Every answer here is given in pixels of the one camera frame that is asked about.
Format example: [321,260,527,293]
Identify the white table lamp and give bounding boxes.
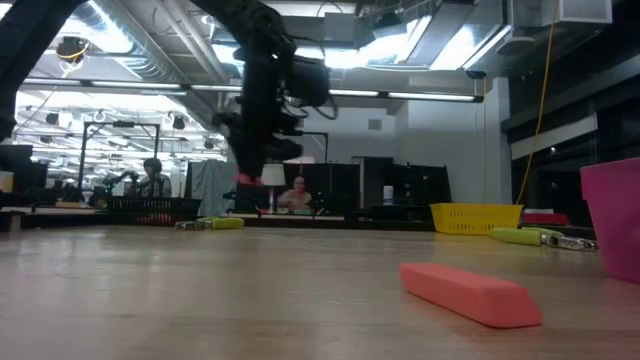
[260,163,287,215]

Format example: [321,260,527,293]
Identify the red-pink plastic tray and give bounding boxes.
[579,156,640,286]

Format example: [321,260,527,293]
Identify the grey hanging cloth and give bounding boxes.
[191,159,239,217]

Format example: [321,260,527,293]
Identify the person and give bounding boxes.
[276,175,315,212]
[126,157,174,199]

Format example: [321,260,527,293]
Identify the ceiling light strip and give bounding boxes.
[21,78,485,104]

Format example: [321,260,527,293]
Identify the black mesh bin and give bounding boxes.
[106,196,202,227]

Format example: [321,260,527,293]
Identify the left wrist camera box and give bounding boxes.
[292,55,332,109]

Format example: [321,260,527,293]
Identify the red bin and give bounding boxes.
[521,211,572,227]

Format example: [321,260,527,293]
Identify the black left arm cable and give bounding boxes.
[298,88,340,122]

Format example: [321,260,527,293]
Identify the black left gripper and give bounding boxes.
[212,49,304,177]

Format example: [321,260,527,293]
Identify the yellow hanging cable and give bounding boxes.
[514,0,560,207]

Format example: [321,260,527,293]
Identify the yellow plastic basket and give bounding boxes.
[429,202,524,236]

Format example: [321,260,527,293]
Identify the black rig frame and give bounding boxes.
[76,120,162,200]

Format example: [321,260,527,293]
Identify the black partition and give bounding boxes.
[234,156,452,222]

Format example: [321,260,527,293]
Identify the dark monitor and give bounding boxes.
[0,143,34,175]

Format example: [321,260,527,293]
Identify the green-handled pliers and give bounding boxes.
[488,226,600,253]
[174,215,246,232]

